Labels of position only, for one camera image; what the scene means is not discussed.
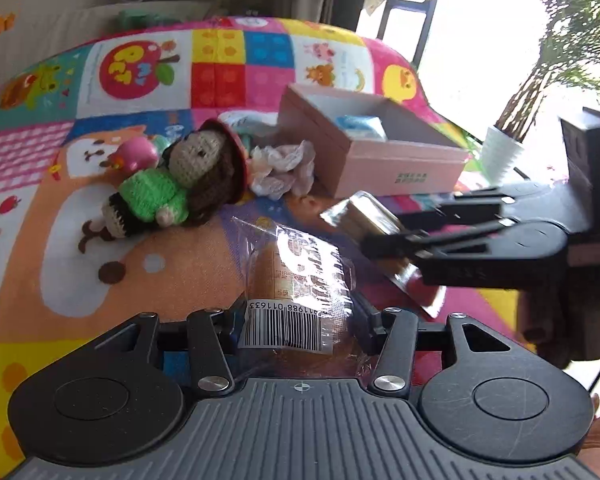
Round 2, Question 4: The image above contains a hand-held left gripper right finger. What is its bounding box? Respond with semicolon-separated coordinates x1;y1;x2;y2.
352;295;513;396

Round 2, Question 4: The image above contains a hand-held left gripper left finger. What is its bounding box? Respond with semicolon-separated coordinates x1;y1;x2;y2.
87;305;246;397

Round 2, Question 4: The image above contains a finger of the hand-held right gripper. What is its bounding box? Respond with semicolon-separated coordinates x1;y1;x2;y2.
361;220;531;288
405;185;556;231

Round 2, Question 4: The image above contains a pink cardboard box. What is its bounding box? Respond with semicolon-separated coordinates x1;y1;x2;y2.
277;82;471;200

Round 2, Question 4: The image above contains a clear barcode snack packet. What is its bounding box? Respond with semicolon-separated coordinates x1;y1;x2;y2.
230;216;371;378

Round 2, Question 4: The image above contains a crochet doll green sweater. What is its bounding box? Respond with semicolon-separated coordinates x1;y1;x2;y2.
82;119;253;253

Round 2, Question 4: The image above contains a pink pig toy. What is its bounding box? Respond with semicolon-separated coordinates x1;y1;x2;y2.
111;136;162;177

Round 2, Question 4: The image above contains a person's right hand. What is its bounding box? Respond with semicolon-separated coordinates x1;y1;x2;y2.
519;287;600;368

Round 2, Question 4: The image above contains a white ribbed plant pot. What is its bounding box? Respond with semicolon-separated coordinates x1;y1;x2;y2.
480;125;527;183

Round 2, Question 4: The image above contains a blue tissue packet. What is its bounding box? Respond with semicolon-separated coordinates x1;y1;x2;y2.
336;114;388;143

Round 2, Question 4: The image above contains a green palm plant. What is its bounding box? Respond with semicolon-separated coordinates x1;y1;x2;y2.
494;0;600;142

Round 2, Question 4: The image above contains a colourful printed play mat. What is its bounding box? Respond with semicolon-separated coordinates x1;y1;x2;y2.
0;15;521;467

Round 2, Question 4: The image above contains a crumpled white tissue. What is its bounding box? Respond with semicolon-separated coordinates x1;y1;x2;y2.
250;140;317;201

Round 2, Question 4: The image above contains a green toy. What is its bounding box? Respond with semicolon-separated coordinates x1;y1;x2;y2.
116;8;170;29

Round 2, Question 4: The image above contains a dark chair frame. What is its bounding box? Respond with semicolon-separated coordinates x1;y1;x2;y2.
377;0;447;68

